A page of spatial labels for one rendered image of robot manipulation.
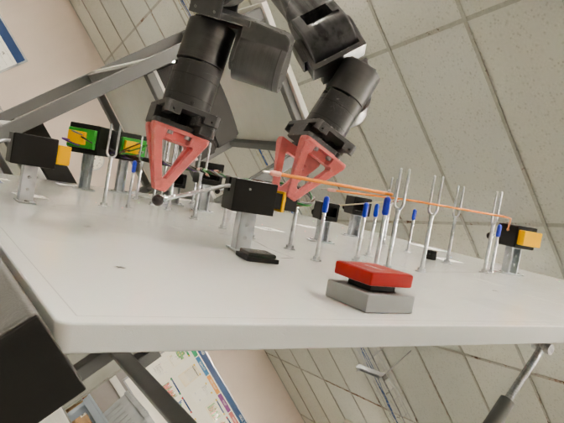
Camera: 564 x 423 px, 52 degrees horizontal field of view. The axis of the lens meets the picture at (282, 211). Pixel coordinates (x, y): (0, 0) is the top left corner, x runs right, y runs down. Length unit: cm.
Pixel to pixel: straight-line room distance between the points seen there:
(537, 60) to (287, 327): 280
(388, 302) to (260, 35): 34
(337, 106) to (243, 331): 43
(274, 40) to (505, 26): 253
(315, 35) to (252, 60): 15
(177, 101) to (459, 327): 37
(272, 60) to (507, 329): 37
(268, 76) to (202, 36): 9
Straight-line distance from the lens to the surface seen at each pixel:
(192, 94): 68
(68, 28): 858
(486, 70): 330
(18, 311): 35
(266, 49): 68
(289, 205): 74
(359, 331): 45
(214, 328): 38
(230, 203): 71
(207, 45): 69
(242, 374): 929
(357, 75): 78
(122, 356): 155
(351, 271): 51
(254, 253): 66
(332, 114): 76
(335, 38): 80
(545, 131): 327
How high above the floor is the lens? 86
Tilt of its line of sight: 24 degrees up
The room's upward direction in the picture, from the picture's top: 57 degrees clockwise
